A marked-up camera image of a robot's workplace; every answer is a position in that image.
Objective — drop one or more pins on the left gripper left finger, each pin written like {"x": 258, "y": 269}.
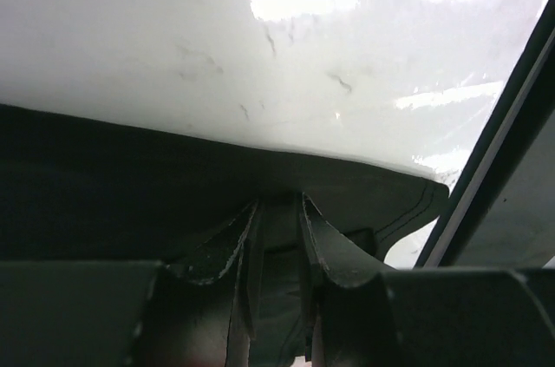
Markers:
{"x": 199, "y": 311}

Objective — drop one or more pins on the black t shirt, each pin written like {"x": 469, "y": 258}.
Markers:
{"x": 74, "y": 188}

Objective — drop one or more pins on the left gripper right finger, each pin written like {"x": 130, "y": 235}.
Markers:
{"x": 361, "y": 312}

